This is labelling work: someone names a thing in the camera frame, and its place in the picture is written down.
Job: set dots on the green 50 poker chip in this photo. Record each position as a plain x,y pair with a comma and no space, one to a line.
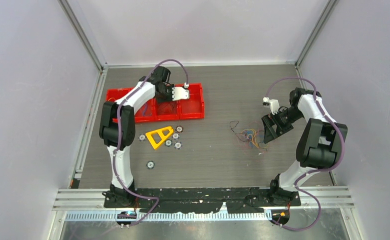
168,143

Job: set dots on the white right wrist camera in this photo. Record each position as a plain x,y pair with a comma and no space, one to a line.
273,104

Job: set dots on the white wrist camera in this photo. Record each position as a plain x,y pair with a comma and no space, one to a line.
273,104
180,93

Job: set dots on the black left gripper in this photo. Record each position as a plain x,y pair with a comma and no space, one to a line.
170,98

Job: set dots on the red plastic bin far right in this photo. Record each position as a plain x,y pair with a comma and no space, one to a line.
193,107

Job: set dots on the yellow plastic triangle frame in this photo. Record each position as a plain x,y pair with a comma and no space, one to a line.
157,137

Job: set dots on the blue 10 poker chip upper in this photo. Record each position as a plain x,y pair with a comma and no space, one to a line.
175,136

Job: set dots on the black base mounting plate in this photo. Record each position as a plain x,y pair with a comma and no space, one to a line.
197,200

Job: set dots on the aluminium frame rail left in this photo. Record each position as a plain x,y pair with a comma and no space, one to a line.
58,216

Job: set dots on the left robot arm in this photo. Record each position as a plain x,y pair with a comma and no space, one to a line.
118,130

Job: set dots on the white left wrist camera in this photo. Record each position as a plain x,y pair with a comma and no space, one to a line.
180,93

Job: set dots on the red plastic bin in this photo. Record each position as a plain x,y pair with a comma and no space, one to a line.
167,111
117,93
193,107
145,112

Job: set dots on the black 100 poker chip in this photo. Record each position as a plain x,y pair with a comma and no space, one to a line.
179,129

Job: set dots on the white slotted cable duct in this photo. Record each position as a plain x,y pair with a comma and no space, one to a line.
133,216

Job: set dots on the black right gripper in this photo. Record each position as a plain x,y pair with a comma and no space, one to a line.
270,120

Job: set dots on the red plastic bin far left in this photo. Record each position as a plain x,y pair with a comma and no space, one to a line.
117,93

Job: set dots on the blue 10 poker chip right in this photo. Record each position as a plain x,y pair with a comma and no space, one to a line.
178,145

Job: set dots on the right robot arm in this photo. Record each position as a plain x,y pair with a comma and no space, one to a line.
319,147

